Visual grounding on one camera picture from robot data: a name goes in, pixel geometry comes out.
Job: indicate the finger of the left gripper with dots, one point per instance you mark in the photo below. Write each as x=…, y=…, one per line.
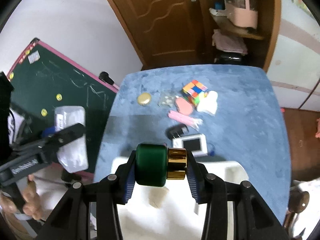
x=65, y=136
x=48, y=132

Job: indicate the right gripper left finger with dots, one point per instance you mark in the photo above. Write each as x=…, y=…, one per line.
x=114, y=189

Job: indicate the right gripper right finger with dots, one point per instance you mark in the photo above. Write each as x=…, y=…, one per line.
x=207, y=188

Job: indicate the green bottle gold cap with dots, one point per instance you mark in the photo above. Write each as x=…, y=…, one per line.
x=155, y=164

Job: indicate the black charger plug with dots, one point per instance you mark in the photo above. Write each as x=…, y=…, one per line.
x=176, y=131

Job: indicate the white plastic adapter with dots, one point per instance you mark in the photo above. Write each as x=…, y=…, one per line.
x=208, y=103

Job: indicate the gold round tin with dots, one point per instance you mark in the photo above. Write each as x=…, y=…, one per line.
x=144, y=99

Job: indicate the clear plastic box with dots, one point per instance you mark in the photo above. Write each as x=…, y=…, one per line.
x=166, y=100

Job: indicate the multicolour puzzle cube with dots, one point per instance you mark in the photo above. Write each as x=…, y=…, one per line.
x=194, y=92

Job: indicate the person left hand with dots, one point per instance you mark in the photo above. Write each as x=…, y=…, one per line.
x=32, y=206

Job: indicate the white plastic tray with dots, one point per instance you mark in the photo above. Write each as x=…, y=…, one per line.
x=168, y=212

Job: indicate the pink oval sponge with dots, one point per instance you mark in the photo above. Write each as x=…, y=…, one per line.
x=183, y=106

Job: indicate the wooden chair knob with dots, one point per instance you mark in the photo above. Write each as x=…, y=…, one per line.
x=298, y=201

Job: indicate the pink folded cloth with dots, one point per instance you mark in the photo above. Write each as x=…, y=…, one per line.
x=228, y=43

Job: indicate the brown wooden door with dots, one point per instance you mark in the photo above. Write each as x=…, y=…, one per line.
x=166, y=33

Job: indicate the wooden shelf unit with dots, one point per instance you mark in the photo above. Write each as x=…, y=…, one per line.
x=260, y=42

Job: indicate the pink basket on shelf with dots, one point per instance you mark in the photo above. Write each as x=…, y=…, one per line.
x=242, y=13

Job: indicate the silver digital camera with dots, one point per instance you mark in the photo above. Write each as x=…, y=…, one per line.
x=196, y=144

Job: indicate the green chalkboard pink frame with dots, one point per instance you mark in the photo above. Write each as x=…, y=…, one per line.
x=44, y=79

